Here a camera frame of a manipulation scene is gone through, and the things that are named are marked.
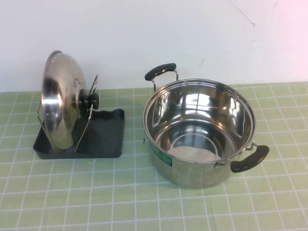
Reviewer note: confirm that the steel pot lid black knob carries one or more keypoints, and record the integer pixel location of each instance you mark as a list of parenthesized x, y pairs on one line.
[(60, 96)]

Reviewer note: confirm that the green checked tablecloth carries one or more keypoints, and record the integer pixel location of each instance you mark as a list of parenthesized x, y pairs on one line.
[(96, 192)]

